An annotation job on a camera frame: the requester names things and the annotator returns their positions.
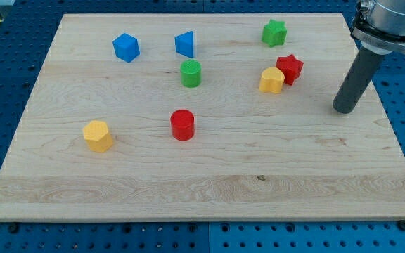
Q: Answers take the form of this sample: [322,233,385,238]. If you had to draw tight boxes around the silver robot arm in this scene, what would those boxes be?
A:
[351,0,405,55]

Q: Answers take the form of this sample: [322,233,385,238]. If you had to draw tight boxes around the yellow heart block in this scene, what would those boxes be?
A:
[259,67,285,93]

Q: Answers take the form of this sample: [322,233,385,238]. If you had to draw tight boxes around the red star block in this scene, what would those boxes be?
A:
[276,54,304,86]

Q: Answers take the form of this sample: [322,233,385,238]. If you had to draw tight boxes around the green star block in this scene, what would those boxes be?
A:
[261,19,287,47]

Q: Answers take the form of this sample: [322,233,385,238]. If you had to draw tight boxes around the red cylinder block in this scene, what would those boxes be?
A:
[170,109,195,141]

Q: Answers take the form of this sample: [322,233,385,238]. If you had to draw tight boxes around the green cylinder block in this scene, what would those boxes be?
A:
[180,60,202,88]

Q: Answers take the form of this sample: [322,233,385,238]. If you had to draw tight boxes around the light wooden board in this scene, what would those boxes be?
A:
[0,13,405,222]

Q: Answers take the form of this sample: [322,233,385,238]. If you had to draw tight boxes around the blue triangular prism block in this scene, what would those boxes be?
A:
[174,31,194,58]

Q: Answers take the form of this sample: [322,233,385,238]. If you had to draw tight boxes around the yellow hexagon block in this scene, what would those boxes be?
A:
[82,120,114,153]

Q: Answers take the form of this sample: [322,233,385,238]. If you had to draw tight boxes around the blue cube block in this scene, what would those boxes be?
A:
[112,33,140,63]

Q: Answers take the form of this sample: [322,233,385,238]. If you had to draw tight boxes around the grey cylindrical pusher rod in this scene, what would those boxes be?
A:
[332,46,385,114]

